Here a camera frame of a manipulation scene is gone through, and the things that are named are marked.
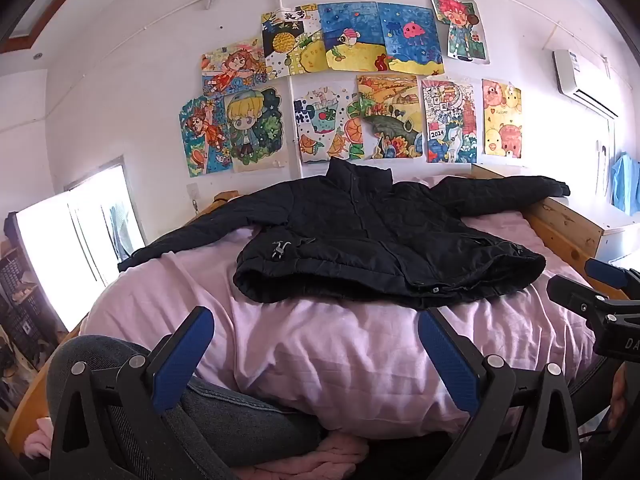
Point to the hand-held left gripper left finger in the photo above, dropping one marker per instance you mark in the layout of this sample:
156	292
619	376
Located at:
182	360

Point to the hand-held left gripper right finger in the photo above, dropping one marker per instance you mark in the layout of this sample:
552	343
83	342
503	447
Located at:
450	360

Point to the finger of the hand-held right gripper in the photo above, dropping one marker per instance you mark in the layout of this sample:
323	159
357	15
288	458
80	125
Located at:
607	272
575	294

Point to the black padded jacket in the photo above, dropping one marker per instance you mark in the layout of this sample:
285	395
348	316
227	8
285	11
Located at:
370	230

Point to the person's right hand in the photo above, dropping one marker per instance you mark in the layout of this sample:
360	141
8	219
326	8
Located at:
620	390

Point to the white cabinet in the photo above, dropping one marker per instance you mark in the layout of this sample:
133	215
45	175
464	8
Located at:
595	220

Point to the person's left leg in jeans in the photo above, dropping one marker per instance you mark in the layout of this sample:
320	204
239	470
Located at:
240	420

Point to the blue hanging garment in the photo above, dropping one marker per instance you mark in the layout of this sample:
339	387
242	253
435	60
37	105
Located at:
626	185

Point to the pink bed sheet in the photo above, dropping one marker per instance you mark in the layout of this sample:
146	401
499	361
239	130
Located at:
310	350

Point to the bright window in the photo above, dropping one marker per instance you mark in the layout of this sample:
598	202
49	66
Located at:
70	255

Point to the storage shelf with crates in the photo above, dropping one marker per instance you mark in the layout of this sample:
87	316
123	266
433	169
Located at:
22	305

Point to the yellow pigs and chicks drawing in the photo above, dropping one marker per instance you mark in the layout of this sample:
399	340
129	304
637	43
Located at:
502	117

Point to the white air conditioner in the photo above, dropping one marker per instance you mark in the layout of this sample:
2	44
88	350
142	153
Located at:
582	77

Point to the city collage drawing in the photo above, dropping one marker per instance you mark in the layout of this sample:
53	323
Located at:
447	120

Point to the flying girl drawing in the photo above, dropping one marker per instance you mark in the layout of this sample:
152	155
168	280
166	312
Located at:
202	135

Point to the blond boy drawing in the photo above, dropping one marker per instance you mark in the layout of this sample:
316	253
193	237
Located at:
252	127

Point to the landscape hills drawing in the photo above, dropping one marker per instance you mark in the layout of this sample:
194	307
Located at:
390	115

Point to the cup and fruits drawing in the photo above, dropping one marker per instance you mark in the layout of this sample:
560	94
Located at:
325	120

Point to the red-haired character drawing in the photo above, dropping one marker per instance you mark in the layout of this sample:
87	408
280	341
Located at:
460	27

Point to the orange-haired girl drawing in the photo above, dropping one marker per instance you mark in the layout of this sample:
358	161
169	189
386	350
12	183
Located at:
235	67

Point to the pink jellyfish drawing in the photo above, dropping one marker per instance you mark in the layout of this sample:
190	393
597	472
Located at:
412	35

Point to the pineapple drawing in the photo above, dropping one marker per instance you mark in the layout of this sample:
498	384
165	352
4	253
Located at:
292	42

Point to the blue fish drawing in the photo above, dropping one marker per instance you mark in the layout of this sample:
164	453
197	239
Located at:
352	35

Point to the wooden bed frame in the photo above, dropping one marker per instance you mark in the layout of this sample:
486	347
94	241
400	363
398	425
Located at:
560	225

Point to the white wall socket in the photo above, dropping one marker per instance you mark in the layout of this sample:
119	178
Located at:
193	195

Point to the ceiling skylight frame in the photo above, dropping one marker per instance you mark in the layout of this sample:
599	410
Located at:
45	5

